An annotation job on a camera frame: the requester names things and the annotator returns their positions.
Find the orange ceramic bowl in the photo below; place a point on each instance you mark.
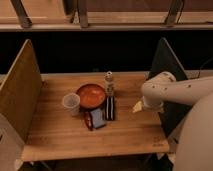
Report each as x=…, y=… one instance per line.
x=91, y=96

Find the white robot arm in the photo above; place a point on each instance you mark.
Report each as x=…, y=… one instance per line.
x=187, y=120

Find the small glass bottle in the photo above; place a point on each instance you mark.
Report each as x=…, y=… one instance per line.
x=109, y=83

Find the dark red flat object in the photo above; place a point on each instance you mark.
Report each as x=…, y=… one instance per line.
x=88, y=120

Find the clear plastic cup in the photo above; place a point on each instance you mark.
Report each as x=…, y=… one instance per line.
x=71, y=102

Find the left wooden side panel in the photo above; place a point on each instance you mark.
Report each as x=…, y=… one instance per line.
x=19, y=92

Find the wooden shelf rail background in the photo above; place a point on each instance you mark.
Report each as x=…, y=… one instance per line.
x=105, y=15

